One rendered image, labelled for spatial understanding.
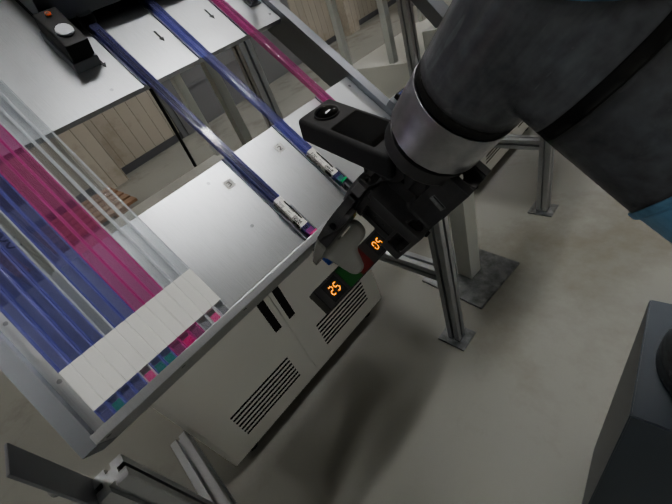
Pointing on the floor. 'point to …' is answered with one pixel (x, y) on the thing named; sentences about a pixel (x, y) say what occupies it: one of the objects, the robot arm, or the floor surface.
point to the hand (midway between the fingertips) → (345, 226)
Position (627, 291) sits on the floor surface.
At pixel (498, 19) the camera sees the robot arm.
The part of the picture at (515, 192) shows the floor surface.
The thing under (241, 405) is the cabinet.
